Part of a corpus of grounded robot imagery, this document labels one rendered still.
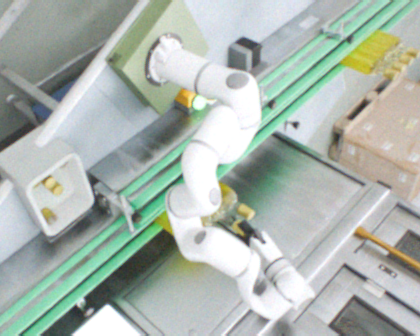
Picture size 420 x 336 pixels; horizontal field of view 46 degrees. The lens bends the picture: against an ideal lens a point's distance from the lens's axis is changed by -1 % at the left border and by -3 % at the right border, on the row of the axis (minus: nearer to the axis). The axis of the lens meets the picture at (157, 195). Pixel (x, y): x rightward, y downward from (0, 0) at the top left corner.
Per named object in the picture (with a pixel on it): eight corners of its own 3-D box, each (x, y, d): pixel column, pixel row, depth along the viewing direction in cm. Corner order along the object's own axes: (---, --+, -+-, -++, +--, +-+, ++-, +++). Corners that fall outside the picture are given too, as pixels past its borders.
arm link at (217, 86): (214, 51, 128) (264, 73, 119) (221, 87, 138) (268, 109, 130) (190, 75, 125) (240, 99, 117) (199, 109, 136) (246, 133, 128)
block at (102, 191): (97, 207, 154) (112, 219, 150) (90, 187, 146) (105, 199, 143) (106, 200, 155) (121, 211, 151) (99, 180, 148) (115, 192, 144)
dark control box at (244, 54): (227, 65, 175) (246, 73, 171) (227, 45, 169) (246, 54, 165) (242, 54, 178) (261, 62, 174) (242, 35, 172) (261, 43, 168)
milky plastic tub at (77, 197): (33, 223, 146) (50, 239, 141) (6, 172, 129) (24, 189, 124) (78, 188, 152) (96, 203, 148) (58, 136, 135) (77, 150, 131)
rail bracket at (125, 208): (113, 222, 151) (141, 245, 145) (101, 186, 138) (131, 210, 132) (121, 216, 152) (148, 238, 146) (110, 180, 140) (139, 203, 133)
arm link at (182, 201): (177, 145, 123) (147, 190, 118) (208, 134, 111) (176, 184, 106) (214, 179, 128) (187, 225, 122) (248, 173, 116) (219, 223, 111)
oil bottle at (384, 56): (334, 52, 202) (398, 78, 187) (336, 40, 197) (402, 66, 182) (342, 46, 204) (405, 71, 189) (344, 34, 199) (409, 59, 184)
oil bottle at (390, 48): (342, 46, 204) (406, 71, 189) (344, 34, 199) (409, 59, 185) (350, 40, 206) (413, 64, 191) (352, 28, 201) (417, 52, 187)
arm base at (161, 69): (137, 56, 131) (180, 76, 123) (166, 21, 132) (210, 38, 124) (158, 89, 144) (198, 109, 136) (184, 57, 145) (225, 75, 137)
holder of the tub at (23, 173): (38, 232, 150) (53, 246, 146) (6, 172, 129) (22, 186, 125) (81, 199, 157) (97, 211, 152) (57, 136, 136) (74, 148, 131)
